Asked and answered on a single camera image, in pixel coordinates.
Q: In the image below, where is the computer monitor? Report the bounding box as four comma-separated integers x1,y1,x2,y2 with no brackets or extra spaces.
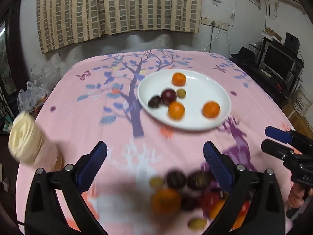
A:
260,42,303,79

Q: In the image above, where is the white plate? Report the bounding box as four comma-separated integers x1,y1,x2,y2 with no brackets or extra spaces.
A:
137,70,232,131

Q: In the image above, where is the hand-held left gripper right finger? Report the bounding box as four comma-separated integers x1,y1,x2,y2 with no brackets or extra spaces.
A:
203,141,286,235

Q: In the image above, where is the white bucket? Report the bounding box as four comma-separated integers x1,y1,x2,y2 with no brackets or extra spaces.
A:
292,86,313,117

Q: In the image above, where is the pink printed tablecloth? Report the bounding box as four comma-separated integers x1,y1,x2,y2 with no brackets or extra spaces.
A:
16,49,313,235

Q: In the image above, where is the dark brown round fruit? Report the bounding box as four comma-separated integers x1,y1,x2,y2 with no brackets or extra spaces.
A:
148,96,162,109
181,196,199,211
187,171,212,190
166,171,187,189

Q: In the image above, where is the small yellow-green fruit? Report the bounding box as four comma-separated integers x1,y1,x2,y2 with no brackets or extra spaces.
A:
150,177,164,188
187,219,208,230

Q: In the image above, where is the person's right hand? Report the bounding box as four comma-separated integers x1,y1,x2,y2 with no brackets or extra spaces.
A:
288,183,311,209

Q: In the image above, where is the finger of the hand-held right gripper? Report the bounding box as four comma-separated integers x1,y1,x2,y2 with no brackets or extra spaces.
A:
265,126,313,148
260,139,304,163

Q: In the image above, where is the dark red plum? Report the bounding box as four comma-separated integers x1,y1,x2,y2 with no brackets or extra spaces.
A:
161,89,177,106

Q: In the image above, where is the yellowish orange mandarin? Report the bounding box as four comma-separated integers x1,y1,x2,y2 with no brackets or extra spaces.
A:
209,199,227,219

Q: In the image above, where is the beige checked curtain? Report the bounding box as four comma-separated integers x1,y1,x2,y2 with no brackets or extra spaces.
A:
99,0,203,35
36,0,104,54

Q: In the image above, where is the clear plastic bag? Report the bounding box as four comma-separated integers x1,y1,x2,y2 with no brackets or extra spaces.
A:
31,61,67,86

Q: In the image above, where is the black speaker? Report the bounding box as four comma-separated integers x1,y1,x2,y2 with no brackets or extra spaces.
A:
285,32,300,52

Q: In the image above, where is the glass jar with cream lid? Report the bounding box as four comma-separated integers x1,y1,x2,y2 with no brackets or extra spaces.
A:
8,111,64,164

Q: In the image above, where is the large orange mandarin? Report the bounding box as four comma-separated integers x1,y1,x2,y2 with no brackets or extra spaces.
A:
151,188,182,215

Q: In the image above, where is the black hat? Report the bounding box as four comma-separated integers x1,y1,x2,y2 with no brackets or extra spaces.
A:
230,47,256,61

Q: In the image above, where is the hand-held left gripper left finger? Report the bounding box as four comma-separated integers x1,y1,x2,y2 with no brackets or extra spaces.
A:
24,141,108,235

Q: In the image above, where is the white power strip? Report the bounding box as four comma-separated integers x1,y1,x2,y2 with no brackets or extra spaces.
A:
211,21,228,30

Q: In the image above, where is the white plastic bag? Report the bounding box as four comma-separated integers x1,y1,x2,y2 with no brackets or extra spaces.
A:
17,81,50,114

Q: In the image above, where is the white power cable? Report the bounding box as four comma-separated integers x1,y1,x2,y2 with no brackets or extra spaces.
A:
202,27,228,53

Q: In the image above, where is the cardboard box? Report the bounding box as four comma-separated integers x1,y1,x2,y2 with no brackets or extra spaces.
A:
265,27,282,41

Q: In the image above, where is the dark wooden cabinet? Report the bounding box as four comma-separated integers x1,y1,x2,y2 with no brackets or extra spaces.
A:
0,5,26,98

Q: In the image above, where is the black media stand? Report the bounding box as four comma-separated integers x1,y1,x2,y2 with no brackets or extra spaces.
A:
230,54,305,106

